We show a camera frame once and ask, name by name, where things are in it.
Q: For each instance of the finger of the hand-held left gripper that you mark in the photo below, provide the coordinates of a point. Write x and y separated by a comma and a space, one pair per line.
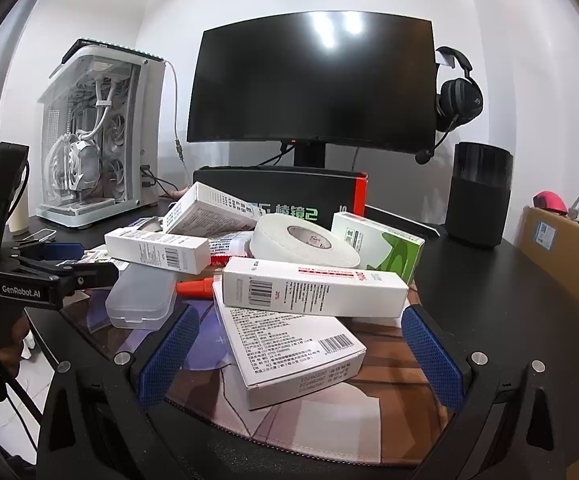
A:
64, 250
94, 275

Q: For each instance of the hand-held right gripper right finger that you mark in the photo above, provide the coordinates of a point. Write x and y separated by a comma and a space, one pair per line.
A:
432, 355

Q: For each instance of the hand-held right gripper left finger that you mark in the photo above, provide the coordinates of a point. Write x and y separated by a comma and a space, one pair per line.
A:
167, 355

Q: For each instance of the white and green medicine box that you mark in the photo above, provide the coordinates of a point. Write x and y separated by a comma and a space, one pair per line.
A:
384, 250

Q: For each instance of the white barcode box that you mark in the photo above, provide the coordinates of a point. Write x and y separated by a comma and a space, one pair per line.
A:
289, 355

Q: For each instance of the white eye chart box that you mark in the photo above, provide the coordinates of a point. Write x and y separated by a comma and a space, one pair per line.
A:
204, 210

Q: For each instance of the white box with red stripe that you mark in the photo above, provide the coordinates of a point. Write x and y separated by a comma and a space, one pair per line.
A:
319, 287

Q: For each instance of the white tape roll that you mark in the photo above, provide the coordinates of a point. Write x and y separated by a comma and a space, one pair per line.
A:
279, 245

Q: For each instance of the black and red cardboard box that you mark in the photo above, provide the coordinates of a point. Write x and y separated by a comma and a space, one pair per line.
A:
279, 187

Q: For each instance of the small metal clip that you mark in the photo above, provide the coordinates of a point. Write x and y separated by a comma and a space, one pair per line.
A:
39, 235

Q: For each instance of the printed desk mat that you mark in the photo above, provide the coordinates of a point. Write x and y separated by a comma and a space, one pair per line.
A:
384, 360

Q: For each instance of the translucent plastic case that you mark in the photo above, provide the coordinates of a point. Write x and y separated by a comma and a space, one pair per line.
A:
139, 300

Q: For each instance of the beige cylinder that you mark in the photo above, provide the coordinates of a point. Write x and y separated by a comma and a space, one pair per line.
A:
18, 220

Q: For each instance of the long white box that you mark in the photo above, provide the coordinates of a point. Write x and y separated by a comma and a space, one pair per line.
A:
144, 247

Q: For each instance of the white glue bottle red cap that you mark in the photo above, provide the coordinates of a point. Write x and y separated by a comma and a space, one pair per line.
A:
197, 287

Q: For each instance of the white and red zip bag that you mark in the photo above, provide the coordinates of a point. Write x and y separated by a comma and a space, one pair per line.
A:
227, 247

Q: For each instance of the white glass computer case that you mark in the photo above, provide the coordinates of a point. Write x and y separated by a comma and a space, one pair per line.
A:
134, 125

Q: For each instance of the brown cardboard box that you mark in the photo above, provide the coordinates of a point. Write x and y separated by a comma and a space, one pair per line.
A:
559, 260

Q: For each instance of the black cylindrical speaker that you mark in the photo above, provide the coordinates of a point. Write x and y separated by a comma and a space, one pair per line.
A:
479, 195

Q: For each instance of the black headset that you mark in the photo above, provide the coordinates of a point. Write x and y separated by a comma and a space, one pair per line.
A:
457, 92

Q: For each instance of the black curved computer monitor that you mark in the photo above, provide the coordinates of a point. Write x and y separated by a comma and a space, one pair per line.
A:
314, 75

